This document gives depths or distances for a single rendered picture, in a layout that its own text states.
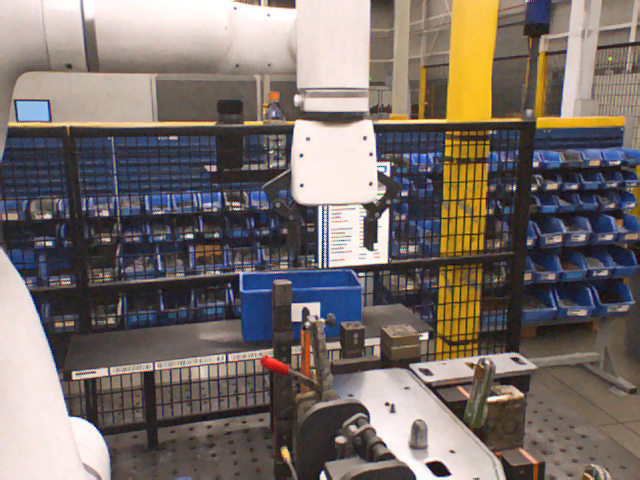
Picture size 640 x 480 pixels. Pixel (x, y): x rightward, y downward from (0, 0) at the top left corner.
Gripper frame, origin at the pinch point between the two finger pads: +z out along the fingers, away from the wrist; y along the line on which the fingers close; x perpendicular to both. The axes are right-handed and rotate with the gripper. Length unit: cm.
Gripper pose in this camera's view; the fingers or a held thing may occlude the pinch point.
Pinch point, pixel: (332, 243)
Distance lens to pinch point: 78.8
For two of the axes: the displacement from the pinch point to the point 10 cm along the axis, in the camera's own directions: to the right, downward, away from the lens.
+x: -1.6, -2.1, 9.6
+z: 0.0, 9.8, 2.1
